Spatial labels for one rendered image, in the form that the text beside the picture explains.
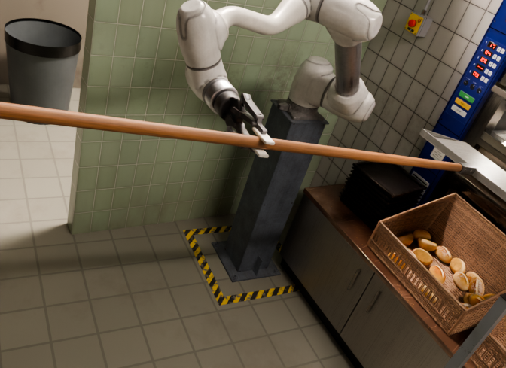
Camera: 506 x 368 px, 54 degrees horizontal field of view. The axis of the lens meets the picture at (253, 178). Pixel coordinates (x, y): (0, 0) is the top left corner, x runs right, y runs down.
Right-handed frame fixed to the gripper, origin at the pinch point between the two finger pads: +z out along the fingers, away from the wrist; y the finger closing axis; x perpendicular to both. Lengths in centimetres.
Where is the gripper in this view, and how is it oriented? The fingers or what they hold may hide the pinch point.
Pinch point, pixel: (260, 142)
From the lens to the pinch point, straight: 125.2
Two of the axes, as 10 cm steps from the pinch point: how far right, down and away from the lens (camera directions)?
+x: -7.9, -0.5, -6.1
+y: -4.0, 8.0, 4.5
